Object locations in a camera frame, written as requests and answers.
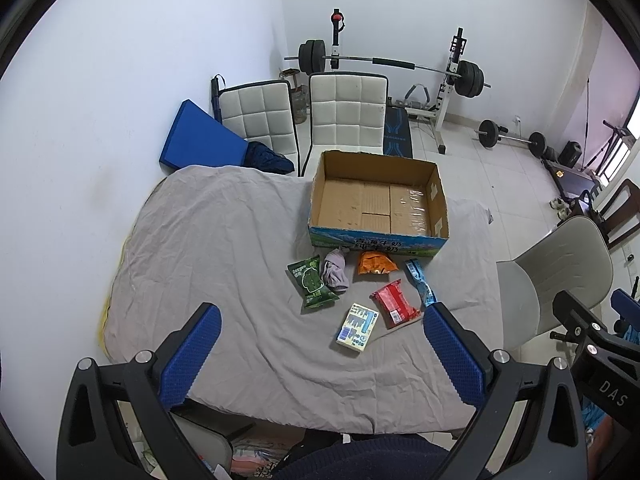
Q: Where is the black blue weight bench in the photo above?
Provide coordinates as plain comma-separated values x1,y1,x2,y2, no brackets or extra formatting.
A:
383,106,413,159

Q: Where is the grey plastic chair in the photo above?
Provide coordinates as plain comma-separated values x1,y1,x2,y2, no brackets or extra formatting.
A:
497,217,614,350

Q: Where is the brown cardboard box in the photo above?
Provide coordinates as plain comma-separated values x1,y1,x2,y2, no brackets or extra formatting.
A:
308,150,449,258

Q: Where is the dark wooden chair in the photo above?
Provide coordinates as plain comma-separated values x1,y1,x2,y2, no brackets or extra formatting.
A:
570,179,639,250

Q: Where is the grey table cloth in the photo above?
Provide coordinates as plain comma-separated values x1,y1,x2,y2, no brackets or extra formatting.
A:
98,164,504,436

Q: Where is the black tripod stand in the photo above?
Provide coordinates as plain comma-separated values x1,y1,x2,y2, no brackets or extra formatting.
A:
582,94,639,180

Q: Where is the lilac sock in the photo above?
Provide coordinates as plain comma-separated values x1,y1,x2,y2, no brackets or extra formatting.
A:
320,248,349,294

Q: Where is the green snack bag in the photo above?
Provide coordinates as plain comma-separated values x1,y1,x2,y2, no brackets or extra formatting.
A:
288,256,338,310

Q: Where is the black speaker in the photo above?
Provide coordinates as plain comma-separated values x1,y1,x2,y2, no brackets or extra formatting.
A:
558,141,582,168

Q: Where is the dark blue cloth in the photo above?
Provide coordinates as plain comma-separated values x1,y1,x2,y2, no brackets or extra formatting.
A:
242,141,295,174

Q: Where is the right white padded chair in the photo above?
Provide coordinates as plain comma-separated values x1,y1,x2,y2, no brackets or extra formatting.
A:
302,72,388,176

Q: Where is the red snack pack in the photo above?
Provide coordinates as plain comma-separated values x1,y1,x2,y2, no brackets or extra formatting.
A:
371,278,421,328

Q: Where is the white padded chair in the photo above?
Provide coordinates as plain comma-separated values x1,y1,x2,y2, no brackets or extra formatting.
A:
219,79,300,174
302,72,388,176

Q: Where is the orange snack bag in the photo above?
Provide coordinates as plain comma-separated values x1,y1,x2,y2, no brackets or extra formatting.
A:
357,250,398,275

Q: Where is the blue snack packet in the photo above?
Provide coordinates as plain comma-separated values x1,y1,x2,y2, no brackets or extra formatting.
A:
404,259,437,308

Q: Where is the barbell on rack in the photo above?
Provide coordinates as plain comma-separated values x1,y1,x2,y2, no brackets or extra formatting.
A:
284,36,490,99

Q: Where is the white barbell rack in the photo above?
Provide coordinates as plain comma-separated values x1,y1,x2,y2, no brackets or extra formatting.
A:
326,8,466,155

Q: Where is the water jug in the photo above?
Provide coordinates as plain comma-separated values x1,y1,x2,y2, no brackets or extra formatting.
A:
290,84,309,125

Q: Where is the left white padded chair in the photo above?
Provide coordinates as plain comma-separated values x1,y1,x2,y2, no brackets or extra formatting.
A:
219,79,300,174

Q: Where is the yellow blue tissue pack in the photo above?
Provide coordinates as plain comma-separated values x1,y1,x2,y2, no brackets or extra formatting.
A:
336,304,380,353

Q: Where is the treadmill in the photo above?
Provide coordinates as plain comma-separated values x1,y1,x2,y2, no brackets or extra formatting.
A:
542,159,602,202

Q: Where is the blue foam mat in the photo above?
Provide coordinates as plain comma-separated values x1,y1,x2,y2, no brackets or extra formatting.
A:
160,100,248,170

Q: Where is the barbell on floor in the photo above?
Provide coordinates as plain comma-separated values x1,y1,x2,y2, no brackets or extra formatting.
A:
476,119,547,158

